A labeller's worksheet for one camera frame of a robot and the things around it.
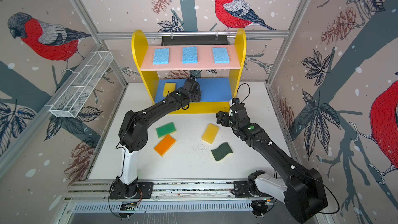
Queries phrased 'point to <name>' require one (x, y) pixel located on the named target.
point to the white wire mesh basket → (73, 99)
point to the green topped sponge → (165, 130)
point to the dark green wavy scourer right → (220, 152)
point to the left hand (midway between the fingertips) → (194, 92)
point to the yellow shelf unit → (217, 69)
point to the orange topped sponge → (165, 144)
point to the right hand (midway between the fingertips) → (220, 117)
